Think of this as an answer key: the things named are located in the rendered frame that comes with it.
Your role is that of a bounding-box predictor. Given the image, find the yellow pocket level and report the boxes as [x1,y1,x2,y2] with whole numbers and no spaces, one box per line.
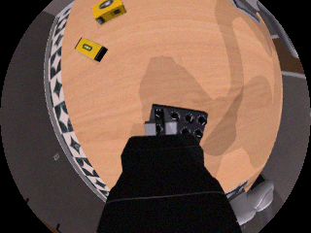
[74,38,108,62]

